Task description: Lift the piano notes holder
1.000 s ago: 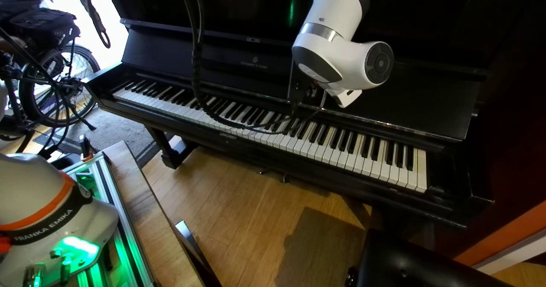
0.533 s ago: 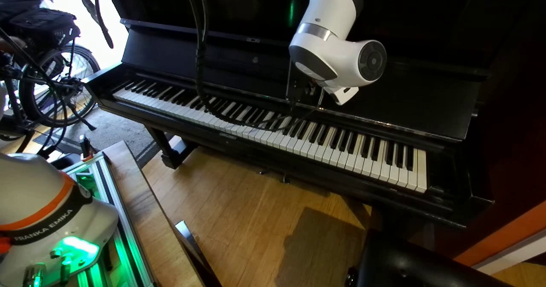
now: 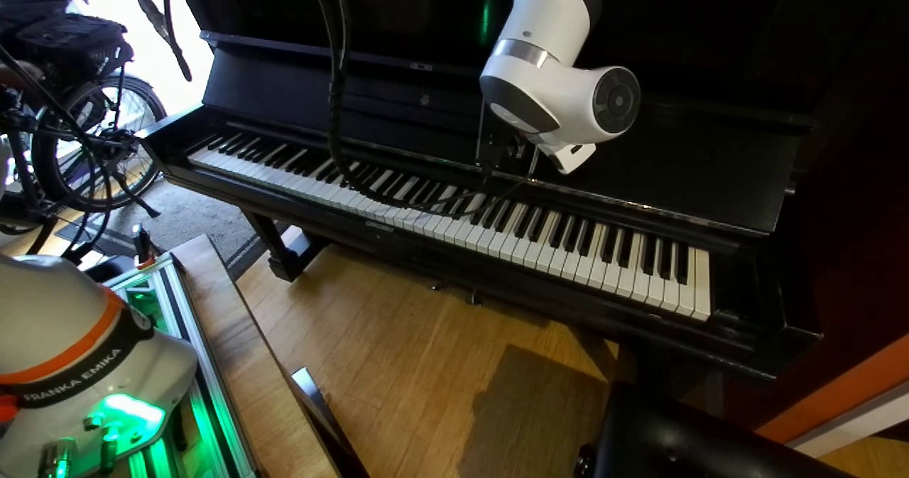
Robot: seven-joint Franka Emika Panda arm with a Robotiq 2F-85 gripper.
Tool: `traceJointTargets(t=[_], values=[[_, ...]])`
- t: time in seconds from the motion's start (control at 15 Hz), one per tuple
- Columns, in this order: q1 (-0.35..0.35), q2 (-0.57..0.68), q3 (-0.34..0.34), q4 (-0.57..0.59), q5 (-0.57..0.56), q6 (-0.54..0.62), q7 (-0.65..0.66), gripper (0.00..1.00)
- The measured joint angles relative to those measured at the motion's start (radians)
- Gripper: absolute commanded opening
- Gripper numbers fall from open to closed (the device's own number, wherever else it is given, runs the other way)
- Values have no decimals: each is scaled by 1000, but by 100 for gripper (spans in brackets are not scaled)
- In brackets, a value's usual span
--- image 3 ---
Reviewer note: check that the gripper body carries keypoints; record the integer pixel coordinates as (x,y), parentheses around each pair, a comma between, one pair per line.
(505,153)

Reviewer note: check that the black clamp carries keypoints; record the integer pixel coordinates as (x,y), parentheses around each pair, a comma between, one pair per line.
(143,242)

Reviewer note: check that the black upright piano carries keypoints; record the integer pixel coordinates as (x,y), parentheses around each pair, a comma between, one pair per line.
(710,180)

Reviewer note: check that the grey rug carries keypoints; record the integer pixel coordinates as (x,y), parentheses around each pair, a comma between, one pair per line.
(184,215)

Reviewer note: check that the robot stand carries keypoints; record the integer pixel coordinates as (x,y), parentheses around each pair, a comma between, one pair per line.
(234,364)

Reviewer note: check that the black bicycle bag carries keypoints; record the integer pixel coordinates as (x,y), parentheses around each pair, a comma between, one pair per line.
(64,34)

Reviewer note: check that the black piano bench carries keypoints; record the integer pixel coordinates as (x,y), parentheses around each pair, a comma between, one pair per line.
(660,442)

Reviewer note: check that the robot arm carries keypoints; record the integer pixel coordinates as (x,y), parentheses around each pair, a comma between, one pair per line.
(547,30)

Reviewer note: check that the black bicycle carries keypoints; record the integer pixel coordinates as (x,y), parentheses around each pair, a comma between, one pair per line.
(71,137)

